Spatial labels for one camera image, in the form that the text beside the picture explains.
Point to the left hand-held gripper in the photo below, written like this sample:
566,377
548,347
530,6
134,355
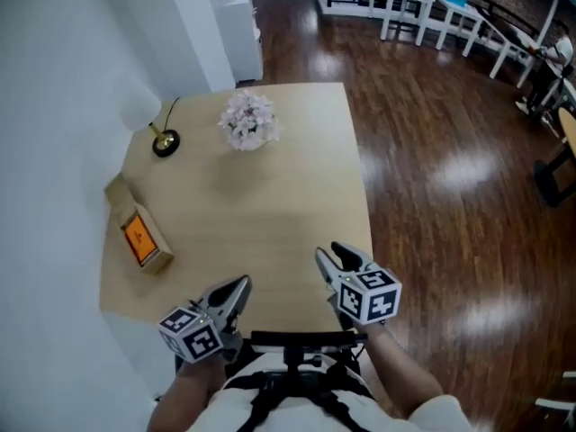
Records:
193,335

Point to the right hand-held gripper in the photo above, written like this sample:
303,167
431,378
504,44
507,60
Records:
369,297

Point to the orange box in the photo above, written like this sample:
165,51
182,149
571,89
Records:
140,239

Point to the wooden box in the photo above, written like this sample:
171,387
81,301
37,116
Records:
119,196

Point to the person's left forearm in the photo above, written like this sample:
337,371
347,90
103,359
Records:
189,394

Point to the person's right forearm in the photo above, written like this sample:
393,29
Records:
400,376

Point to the black chest-mounted device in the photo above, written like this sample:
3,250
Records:
306,338

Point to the black chest harness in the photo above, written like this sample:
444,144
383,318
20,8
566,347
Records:
261,398

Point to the person's white shirt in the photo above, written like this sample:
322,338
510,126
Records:
301,421

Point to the pink flowers in white vase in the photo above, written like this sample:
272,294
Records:
247,119

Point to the white shade brass table lamp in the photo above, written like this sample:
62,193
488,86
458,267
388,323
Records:
165,143

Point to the white cabinet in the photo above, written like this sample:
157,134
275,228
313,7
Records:
238,38

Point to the round wooden table black base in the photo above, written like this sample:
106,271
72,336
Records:
569,133

